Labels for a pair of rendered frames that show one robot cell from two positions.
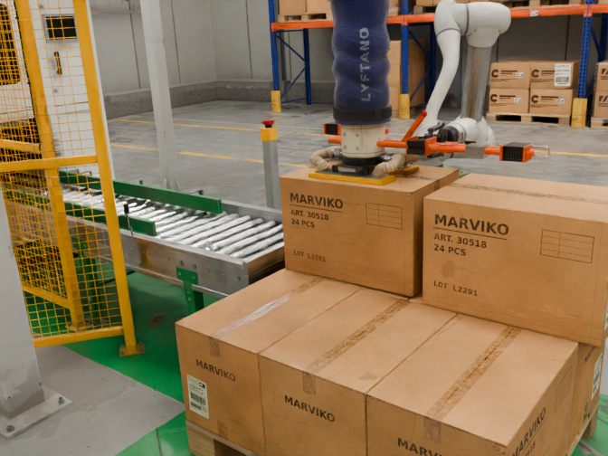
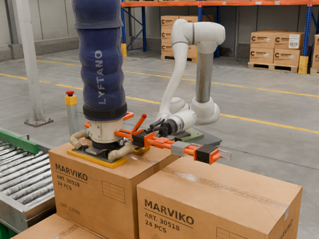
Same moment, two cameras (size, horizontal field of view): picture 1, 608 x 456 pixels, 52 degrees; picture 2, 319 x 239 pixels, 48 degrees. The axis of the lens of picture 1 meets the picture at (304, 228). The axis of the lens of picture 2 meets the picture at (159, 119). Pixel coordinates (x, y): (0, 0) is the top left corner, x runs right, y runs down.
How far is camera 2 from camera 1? 0.84 m
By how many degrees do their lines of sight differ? 1
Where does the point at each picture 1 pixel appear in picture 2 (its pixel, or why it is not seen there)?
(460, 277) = not seen: outside the picture
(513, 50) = (266, 23)
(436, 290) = not seen: outside the picture
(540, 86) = (280, 47)
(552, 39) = (289, 17)
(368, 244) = (105, 209)
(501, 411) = not seen: outside the picture
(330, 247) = (82, 205)
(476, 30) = (200, 42)
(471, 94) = (201, 84)
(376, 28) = (108, 50)
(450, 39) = (179, 49)
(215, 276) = (9, 215)
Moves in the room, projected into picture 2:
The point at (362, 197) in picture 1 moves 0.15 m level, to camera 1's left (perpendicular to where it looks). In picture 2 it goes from (98, 176) to (68, 177)
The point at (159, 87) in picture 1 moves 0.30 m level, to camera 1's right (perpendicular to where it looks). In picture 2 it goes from (28, 50) to (50, 50)
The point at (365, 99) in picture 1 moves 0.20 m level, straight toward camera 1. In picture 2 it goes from (102, 102) to (91, 115)
